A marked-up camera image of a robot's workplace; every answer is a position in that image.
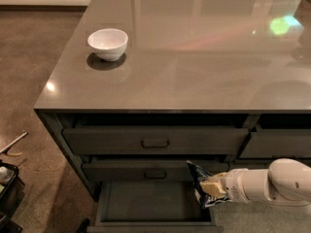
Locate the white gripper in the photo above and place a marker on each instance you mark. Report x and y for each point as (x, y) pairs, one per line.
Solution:
(235, 184)

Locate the blue chip bag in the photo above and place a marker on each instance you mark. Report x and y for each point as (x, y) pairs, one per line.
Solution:
(200, 175)

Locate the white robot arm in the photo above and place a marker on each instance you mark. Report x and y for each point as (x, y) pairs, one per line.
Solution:
(285, 184)

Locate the grey middle left drawer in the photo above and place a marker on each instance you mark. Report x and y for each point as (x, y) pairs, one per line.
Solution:
(147, 168)

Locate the grey top right drawer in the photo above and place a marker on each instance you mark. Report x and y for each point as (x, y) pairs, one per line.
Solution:
(276, 143)

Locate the grey open bottom drawer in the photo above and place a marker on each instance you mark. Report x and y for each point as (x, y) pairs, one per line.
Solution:
(151, 207)

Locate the grey top left drawer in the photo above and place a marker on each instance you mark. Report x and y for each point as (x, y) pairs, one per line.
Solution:
(155, 139)

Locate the white ceramic bowl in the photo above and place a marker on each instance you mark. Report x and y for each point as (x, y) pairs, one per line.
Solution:
(108, 44)

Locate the grey metal rod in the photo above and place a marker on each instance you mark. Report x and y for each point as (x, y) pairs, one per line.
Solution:
(7, 148)

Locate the black cart with items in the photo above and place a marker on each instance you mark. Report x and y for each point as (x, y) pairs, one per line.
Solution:
(11, 187)

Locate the grey cabinet frame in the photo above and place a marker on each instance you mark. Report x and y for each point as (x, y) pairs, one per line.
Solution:
(57, 121)

